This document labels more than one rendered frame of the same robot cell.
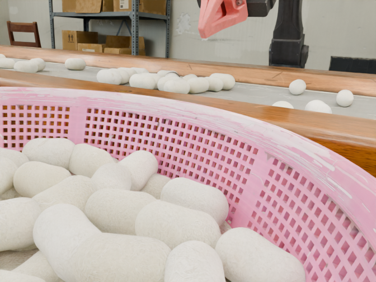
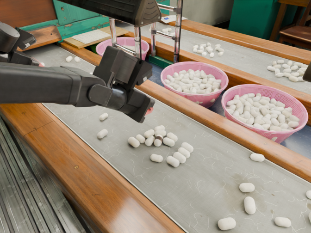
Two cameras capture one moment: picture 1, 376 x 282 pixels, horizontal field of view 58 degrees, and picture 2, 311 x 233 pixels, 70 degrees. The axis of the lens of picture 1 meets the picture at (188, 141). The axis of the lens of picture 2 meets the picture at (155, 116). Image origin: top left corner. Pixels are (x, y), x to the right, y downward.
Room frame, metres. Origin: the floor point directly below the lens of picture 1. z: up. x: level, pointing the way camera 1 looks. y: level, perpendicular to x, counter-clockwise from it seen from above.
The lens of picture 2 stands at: (0.89, 0.13, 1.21)
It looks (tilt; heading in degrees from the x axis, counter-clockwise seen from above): 39 degrees down; 194
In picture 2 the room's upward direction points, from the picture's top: straight up
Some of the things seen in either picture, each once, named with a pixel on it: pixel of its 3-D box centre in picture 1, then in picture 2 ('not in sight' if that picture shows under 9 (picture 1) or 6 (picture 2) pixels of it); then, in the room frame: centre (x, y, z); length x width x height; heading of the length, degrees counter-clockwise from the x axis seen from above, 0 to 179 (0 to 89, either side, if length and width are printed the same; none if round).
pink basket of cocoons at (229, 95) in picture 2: not in sight; (258, 116); (0.22, 0.33, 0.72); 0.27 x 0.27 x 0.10
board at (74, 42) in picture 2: not in sight; (97, 35); (-0.24, -0.49, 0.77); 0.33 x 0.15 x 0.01; 151
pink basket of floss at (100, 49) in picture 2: not in sight; (123, 55); (-0.13, -0.30, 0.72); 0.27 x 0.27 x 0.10
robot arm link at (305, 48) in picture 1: (288, 57); not in sight; (0.86, -0.24, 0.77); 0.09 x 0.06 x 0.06; 66
